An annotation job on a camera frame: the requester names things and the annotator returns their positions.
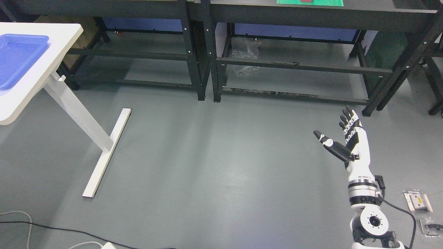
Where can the black metal shelf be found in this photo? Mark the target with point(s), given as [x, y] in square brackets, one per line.
[380, 40]
[117, 33]

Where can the clear plastic bag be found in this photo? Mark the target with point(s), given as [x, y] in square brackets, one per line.
[245, 48]

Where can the black far shelf frame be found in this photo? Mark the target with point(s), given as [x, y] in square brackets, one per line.
[433, 74]

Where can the bagged metal part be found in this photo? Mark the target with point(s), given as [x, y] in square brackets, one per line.
[418, 202]

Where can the white table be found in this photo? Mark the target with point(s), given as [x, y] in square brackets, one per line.
[43, 75]

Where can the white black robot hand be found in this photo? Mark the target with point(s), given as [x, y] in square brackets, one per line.
[355, 154]

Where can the white power strip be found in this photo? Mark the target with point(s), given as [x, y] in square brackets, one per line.
[108, 245]

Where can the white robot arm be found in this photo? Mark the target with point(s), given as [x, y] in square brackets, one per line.
[369, 222]

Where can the black metal shelf left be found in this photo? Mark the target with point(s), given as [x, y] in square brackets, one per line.
[117, 33]

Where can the black metal shelf right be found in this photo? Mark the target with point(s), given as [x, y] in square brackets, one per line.
[380, 40]

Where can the blue plastic tray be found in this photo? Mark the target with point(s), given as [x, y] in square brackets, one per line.
[18, 53]

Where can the green plastic tray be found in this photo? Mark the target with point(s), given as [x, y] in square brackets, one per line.
[333, 3]

